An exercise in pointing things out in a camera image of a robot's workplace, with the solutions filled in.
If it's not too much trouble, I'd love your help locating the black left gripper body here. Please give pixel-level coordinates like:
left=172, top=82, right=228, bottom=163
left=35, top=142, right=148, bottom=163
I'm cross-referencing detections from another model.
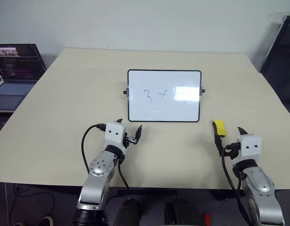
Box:
left=123, top=132, right=139, bottom=149

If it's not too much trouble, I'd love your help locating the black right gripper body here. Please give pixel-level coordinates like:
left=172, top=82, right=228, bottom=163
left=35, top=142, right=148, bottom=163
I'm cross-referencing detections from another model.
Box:
left=223, top=141, right=241, bottom=161

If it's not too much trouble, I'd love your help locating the yellow eraser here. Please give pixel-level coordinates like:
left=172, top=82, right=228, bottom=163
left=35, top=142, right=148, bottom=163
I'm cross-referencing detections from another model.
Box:
left=213, top=120, right=227, bottom=138

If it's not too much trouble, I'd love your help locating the small black-framed whiteboard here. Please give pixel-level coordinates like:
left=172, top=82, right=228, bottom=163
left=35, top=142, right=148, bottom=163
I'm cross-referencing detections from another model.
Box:
left=122, top=69, right=206, bottom=123

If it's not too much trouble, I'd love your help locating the dark rounded shape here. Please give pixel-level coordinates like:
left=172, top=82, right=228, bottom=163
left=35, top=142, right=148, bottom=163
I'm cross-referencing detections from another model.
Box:
left=116, top=197, right=142, bottom=226
left=164, top=197, right=205, bottom=226

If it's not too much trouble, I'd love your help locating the black chair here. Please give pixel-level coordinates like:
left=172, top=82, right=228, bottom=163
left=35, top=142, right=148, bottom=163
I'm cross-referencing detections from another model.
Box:
left=260, top=15, right=290, bottom=105

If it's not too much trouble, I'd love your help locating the open laptop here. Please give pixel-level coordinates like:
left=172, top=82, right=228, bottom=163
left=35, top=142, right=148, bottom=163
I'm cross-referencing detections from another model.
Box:
left=0, top=43, right=48, bottom=112

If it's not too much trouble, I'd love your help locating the dark shoe with white sole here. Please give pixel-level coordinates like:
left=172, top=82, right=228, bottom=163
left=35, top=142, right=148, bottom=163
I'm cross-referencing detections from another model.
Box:
left=12, top=215, right=54, bottom=226

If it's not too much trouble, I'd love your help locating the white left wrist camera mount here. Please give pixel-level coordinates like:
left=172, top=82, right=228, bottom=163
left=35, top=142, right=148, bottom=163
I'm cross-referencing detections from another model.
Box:
left=104, top=121, right=127, bottom=154

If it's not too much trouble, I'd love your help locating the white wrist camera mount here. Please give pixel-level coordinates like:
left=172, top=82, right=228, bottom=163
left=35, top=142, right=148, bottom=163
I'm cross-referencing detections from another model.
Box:
left=104, top=121, right=127, bottom=154
left=236, top=134, right=263, bottom=163

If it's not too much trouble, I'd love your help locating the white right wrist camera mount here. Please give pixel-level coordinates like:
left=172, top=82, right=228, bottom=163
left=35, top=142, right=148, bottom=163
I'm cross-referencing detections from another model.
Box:
left=236, top=134, right=263, bottom=163

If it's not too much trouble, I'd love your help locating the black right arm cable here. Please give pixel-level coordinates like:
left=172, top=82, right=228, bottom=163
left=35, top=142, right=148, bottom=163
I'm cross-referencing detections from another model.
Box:
left=221, top=145, right=252, bottom=226

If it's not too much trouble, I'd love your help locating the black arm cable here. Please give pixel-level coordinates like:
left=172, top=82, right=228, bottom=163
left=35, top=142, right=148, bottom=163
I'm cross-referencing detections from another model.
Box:
left=81, top=123, right=131, bottom=190
left=221, top=145, right=252, bottom=226

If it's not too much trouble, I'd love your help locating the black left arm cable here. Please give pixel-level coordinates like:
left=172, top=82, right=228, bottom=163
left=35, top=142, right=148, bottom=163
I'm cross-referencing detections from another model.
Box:
left=81, top=123, right=131, bottom=190

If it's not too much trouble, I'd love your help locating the black floor cable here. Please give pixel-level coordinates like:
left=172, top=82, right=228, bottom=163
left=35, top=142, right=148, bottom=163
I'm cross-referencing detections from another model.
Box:
left=12, top=183, right=56, bottom=214

